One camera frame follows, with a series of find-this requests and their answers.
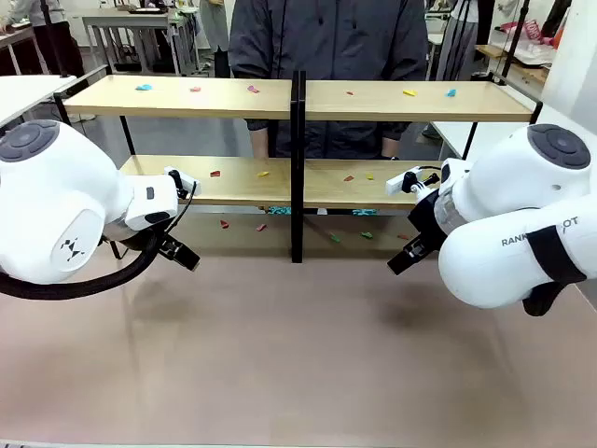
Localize brown background desk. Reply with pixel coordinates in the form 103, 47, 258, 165
0, 22, 39, 77

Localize grey background table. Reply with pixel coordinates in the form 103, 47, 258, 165
81, 7, 202, 77

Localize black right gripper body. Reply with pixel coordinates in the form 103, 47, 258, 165
407, 188, 450, 257

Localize background person grey skirt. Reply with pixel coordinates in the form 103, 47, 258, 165
439, 0, 482, 83

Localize background person grey clothes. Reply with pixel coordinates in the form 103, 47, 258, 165
199, 0, 232, 79

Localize person's right hand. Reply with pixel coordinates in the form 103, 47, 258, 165
252, 129, 271, 162

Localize thick black sleeved cable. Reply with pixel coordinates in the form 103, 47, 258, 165
0, 227, 160, 301

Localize person in dark jacket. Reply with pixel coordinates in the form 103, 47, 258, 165
228, 0, 431, 161

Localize white side table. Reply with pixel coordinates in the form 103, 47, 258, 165
0, 74, 78, 128
430, 103, 597, 161

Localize black stand pole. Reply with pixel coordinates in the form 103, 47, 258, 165
493, 0, 532, 86
38, 0, 78, 79

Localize thin black camera cable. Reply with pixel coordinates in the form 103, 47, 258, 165
162, 180, 199, 240

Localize black cable strap wrap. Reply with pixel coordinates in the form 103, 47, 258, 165
521, 225, 588, 317

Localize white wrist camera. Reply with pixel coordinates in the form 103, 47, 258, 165
384, 165, 442, 198
163, 165, 202, 195

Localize background person dark trousers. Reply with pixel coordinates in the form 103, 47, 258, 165
0, 0, 86, 78

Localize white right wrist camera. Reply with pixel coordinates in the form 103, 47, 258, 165
384, 165, 442, 198

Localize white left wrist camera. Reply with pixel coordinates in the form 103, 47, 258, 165
163, 165, 202, 195

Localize wooden background table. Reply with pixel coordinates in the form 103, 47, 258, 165
474, 43, 556, 86

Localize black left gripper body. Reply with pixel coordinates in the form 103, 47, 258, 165
155, 231, 188, 263

